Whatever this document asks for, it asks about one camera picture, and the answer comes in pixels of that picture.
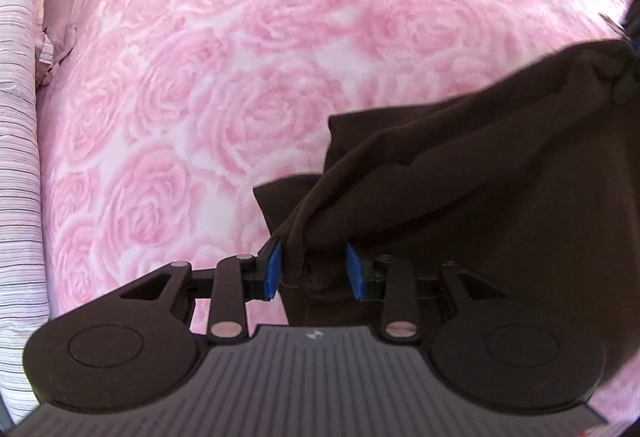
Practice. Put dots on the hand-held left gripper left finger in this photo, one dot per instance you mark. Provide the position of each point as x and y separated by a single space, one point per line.
272 267

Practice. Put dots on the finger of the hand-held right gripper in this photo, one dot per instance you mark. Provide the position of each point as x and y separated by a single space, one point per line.
622 89

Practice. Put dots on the white striped duvet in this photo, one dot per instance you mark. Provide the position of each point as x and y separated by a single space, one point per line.
20 167

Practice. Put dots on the dark brown shirt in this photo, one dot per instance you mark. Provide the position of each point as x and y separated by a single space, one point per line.
475 167

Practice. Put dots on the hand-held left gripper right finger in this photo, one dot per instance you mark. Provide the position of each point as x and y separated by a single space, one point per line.
354 272

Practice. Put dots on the pink rose blanket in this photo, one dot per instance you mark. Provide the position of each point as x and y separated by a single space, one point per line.
225 67

